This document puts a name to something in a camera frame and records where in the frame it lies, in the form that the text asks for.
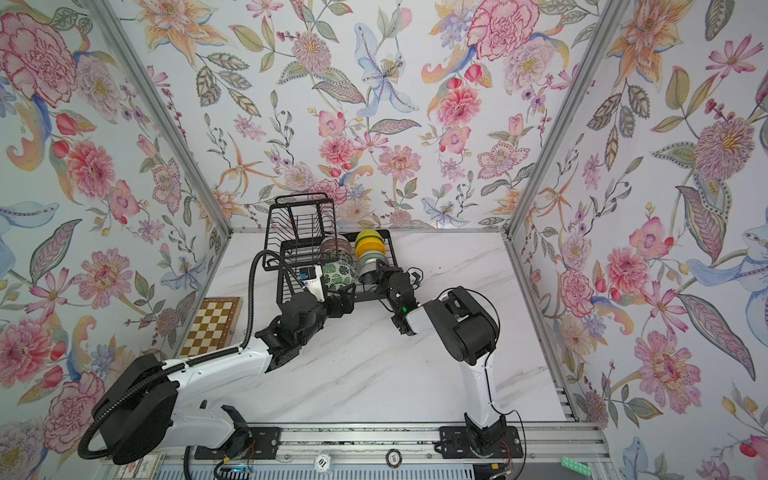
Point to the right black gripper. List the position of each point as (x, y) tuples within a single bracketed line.
[(385, 274)]

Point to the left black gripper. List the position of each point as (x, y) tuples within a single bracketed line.
[(346, 305)]

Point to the pale celadon bowl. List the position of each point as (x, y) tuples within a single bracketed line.
[(372, 257)]

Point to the yellow bowl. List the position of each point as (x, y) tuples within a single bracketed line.
[(369, 244)]

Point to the green leaf pattern bowl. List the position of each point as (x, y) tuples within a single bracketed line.
[(338, 275)]

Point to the black wire dish rack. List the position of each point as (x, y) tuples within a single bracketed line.
[(302, 229)]

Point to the pink striped bowl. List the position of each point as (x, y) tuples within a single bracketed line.
[(332, 242)]

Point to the dark blue grey bowl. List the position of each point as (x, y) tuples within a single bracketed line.
[(368, 273)]

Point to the lime green bowl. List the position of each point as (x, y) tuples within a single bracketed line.
[(368, 234)]

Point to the black white patterned bowl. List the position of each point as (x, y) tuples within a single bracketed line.
[(343, 256)]

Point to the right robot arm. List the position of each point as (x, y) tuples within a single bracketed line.
[(468, 333)]

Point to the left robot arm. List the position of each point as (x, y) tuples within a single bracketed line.
[(155, 405)]

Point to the wooden chessboard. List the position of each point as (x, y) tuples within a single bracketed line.
[(213, 326)]

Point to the green connector block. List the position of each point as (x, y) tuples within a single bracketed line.
[(576, 467)]

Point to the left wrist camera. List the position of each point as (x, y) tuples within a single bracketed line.
[(311, 277)]

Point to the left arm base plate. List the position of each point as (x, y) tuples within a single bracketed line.
[(260, 443)]

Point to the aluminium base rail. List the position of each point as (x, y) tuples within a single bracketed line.
[(405, 451)]

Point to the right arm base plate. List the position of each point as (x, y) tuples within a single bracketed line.
[(459, 442)]

